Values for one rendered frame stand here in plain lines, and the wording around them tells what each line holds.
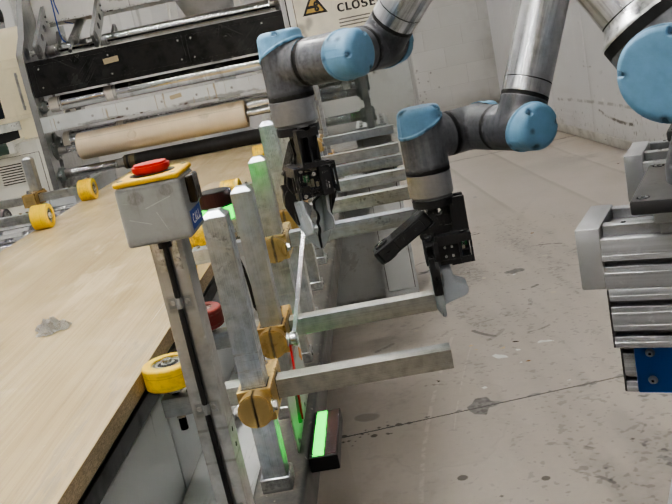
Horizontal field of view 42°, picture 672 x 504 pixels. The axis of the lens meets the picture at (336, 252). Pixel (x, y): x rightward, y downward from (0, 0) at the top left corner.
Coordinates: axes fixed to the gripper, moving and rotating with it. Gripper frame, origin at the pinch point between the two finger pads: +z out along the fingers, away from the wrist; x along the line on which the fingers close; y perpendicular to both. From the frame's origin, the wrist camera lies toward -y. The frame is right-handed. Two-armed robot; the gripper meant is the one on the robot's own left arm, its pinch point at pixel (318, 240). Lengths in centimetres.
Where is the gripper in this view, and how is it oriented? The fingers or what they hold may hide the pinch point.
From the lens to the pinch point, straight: 149.6
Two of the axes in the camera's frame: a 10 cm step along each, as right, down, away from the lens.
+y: 3.1, 1.7, -9.4
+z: 2.0, 9.5, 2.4
